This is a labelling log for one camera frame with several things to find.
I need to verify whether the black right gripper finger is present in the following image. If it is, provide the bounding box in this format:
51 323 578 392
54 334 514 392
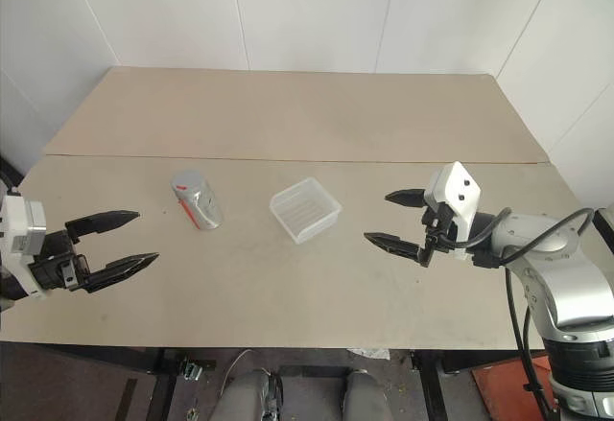
363 231 424 263
384 187 427 210

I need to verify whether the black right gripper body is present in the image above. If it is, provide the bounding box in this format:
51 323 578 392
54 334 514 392
417 201 462 269

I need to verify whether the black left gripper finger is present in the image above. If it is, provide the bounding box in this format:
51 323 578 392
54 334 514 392
84 252 161 294
64 209 142 245

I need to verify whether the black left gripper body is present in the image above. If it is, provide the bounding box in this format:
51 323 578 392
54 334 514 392
28 228 91 293

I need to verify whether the clear square plastic container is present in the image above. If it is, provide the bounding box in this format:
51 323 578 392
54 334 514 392
268 176 343 246

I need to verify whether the silver red can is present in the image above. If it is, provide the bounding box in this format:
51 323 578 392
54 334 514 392
170 169 225 232

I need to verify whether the crumpled white plastic scrap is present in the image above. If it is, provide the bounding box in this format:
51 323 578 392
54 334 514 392
348 345 392 361

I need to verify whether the small caster wheel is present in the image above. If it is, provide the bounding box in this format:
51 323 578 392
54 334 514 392
178 360 206 382

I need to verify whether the gray robot right leg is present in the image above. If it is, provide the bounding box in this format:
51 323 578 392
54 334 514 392
342 367 390 421

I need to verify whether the gray robot leg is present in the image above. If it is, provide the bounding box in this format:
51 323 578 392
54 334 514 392
218 367 285 421
342 367 390 421

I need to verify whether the red floor board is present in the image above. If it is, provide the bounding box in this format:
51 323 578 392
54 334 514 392
470 350 560 421

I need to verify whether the gray robot left leg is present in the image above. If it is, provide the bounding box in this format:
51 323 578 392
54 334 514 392
218 367 285 421

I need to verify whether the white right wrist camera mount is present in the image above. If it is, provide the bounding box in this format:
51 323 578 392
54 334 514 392
422 160 483 263

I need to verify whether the black table frame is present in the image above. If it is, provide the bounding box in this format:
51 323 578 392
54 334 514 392
28 341 481 421

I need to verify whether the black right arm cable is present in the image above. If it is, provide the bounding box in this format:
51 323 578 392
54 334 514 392
434 205 598 421

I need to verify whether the thin white cable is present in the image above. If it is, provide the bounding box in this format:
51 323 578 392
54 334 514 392
221 349 256 396

